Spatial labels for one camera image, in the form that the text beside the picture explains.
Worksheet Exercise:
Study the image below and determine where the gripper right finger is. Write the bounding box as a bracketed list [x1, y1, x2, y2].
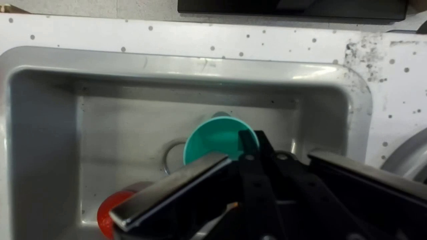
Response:
[255, 131, 427, 240]

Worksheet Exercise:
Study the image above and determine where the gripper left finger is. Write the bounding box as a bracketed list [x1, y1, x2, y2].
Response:
[109, 130, 285, 240]

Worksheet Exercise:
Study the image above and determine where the green plastic cup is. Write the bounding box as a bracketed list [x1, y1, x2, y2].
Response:
[183, 112, 261, 166]

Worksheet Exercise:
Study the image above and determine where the grey plastic sink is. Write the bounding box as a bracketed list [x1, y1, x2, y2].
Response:
[0, 46, 373, 240]

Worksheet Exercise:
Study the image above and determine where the red round plastic toy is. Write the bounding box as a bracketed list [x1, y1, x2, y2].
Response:
[97, 182, 154, 240]

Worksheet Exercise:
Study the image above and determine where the white speckled toy kitchen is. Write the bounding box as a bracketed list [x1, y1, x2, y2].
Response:
[0, 13, 427, 240]

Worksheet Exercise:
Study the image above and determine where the black flat board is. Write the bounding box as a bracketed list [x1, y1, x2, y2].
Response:
[177, 0, 408, 22]

